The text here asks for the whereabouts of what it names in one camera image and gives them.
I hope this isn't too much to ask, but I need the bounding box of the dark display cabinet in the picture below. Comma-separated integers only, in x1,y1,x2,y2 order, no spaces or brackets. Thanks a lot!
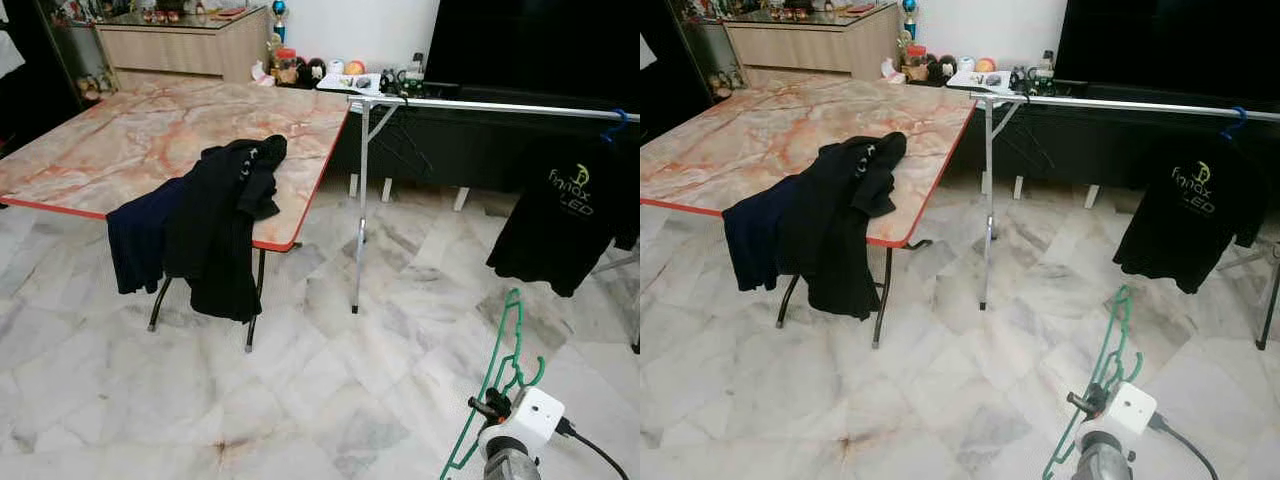
0,0,106,151
640,0,736,141

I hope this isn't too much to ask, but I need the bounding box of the marble folding table red edge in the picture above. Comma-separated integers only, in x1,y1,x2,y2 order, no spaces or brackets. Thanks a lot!
0,70,351,353
640,70,979,349

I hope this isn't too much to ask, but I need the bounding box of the silver metal clothes rack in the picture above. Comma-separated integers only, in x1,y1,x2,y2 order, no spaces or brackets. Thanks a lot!
345,93,640,351
970,92,1280,351

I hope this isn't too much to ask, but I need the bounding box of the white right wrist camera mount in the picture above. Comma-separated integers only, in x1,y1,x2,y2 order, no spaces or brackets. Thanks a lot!
478,387,566,461
1075,382,1159,456

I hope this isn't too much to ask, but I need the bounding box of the black logo T-shirt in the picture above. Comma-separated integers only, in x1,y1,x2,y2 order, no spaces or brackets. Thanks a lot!
487,135,640,299
778,132,909,321
163,134,289,323
1112,135,1266,295

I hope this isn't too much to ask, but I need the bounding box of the black TV console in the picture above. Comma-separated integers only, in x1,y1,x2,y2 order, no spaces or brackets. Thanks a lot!
955,82,1280,196
330,85,640,196

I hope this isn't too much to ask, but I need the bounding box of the black television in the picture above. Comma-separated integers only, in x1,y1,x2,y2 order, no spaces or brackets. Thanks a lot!
1055,0,1280,99
425,0,640,101

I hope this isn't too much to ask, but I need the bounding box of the white paper stack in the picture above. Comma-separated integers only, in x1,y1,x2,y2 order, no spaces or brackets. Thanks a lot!
317,72,386,98
945,70,1016,96

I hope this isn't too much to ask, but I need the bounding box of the green plastic hanger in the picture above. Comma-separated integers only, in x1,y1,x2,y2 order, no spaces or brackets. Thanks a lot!
1042,285,1146,480
440,288,547,480

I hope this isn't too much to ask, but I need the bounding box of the dark navy shirt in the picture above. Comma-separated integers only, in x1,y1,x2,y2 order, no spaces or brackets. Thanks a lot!
106,177,191,296
722,175,806,293

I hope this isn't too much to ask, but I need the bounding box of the light wooden sideboard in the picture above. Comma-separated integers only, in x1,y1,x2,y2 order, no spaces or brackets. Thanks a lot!
95,5,271,86
720,3,901,86

